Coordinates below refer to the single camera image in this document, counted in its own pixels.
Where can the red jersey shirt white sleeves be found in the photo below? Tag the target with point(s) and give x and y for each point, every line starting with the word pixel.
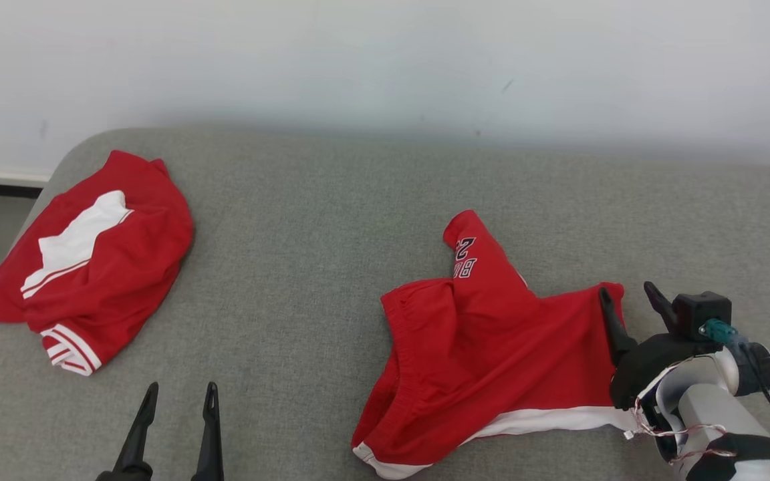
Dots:
pixel 124 267

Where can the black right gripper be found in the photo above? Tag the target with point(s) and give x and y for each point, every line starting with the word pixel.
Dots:
pixel 646 364

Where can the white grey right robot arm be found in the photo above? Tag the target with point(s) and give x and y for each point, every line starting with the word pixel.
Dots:
pixel 712 407

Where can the red basketball shorts white trim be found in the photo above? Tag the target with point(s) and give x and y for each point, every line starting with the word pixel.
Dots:
pixel 492 354

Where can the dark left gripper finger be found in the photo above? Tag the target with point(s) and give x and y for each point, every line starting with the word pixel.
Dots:
pixel 136 434
pixel 210 441

